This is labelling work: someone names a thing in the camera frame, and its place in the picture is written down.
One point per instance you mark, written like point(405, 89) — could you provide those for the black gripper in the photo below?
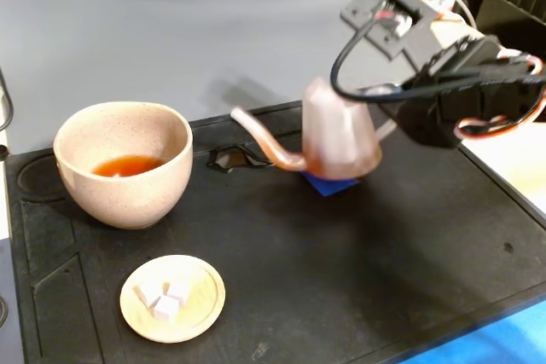
point(426, 123)

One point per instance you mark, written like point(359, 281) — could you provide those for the translucent pink gooseneck kettle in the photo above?
point(337, 138)

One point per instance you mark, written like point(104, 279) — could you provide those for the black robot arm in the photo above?
point(535, 95)

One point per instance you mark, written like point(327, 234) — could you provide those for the dark red tea liquid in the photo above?
point(126, 165)

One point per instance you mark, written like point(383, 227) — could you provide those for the beige speckled ceramic cup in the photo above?
point(128, 206)

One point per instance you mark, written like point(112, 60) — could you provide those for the blue square coaster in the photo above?
point(328, 188)

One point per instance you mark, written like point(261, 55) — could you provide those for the black tray mat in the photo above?
point(341, 274)

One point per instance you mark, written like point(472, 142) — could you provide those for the blue tape strip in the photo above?
point(503, 338)

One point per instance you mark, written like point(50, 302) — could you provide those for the grey backdrop board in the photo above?
point(170, 40)

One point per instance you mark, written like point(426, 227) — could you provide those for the round wooden plate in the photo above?
point(200, 308)

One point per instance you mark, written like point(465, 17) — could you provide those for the white sugar cube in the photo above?
point(165, 308)
point(179, 291)
point(148, 293)

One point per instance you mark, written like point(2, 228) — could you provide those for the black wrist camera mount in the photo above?
point(362, 10)

